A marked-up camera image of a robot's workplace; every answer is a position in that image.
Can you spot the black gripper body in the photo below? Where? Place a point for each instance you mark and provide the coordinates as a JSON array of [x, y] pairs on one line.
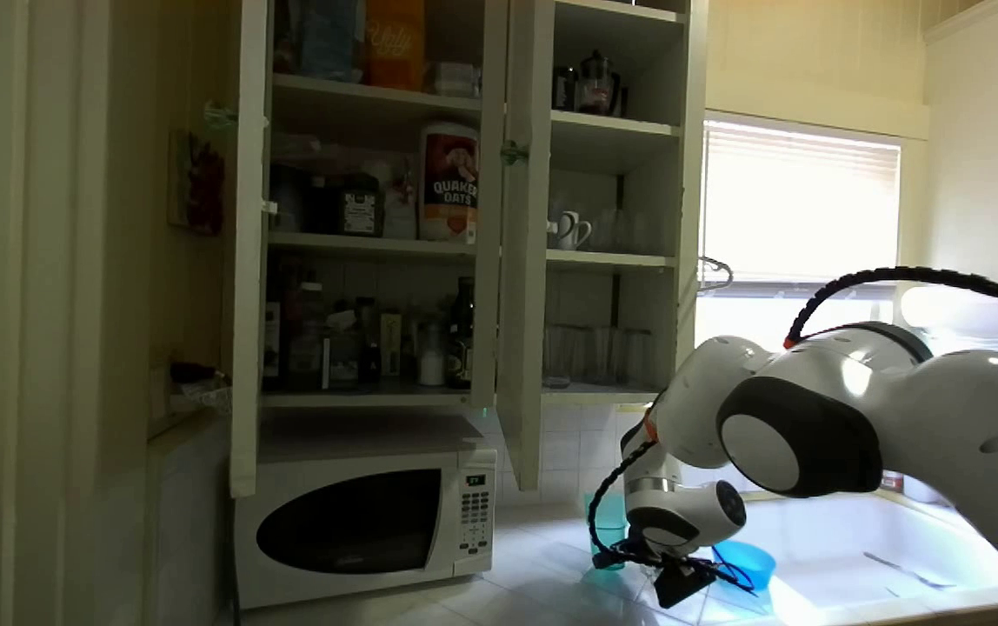
[[682, 580]]

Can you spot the teal blue plastic cup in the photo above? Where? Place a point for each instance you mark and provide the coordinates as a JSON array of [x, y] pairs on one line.
[[606, 533]]

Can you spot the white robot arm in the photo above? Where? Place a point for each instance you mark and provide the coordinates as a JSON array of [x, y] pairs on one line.
[[937, 418]]

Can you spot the white cupboard door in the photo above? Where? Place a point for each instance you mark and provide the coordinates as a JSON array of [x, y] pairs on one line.
[[522, 230], [249, 230]]

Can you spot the blue plastic bowl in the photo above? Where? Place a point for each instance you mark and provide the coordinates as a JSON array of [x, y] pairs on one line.
[[745, 566]]

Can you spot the white microwave oven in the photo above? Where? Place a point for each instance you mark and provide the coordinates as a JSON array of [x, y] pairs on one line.
[[358, 527]]

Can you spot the white mug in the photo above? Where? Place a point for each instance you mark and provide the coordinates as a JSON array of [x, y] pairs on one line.
[[568, 230]]

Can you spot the white window blind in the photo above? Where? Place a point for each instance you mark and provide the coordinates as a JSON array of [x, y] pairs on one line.
[[798, 196]]

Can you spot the oatmeal canister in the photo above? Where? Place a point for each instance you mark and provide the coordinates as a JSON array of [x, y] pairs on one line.
[[451, 183]]

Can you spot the dark jar with label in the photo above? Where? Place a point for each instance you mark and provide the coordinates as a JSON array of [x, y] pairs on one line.
[[358, 206]]

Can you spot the dark teapot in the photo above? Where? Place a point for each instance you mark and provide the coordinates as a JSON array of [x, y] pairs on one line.
[[594, 85]]

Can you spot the orange cereal box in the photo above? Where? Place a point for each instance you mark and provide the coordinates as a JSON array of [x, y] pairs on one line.
[[393, 39]]

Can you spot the blue food bag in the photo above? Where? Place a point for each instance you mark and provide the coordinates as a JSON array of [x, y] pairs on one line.
[[329, 37]]

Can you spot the white wall cupboard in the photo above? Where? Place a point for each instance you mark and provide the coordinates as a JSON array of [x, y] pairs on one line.
[[405, 248]]

